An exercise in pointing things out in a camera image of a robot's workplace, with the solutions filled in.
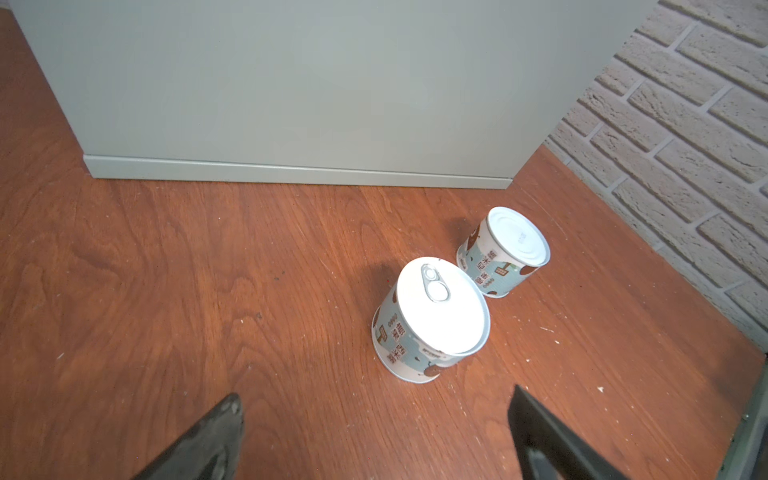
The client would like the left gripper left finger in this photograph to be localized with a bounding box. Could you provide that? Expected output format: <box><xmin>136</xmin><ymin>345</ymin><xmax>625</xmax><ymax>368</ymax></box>
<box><xmin>134</xmin><ymin>392</ymin><xmax>245</xmax><ymax>479</ymax></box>

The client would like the white can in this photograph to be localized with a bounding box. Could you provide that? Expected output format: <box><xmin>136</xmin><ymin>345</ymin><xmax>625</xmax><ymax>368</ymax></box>
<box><xmin>371</xmin><ymin>257</ymin><xmax>491</xmax><ymax>384</ymax></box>
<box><xmin>456</xmin><ymin>206</ymin><xmax>551</xmax><ymax>298</ymax></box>

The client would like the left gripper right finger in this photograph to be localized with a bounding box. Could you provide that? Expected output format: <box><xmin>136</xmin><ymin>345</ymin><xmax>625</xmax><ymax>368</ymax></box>
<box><xmin>508</xmin><ymin>385</ymin><xmax>625</xmax><ymax>479</ymax></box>

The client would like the grey metal cabinet box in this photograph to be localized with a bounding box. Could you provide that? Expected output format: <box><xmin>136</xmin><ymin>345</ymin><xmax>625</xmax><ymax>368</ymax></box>
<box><xmin>10</xmin><ymin>1</ymin><xmax>654</xmax><ymax>189</ymax></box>

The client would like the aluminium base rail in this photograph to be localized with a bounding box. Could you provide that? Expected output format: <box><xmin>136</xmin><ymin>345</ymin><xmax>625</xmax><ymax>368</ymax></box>
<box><xmin>716</xmin><ymin>362</ymin><xmax>768</xmax><ymax>480</ymax></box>

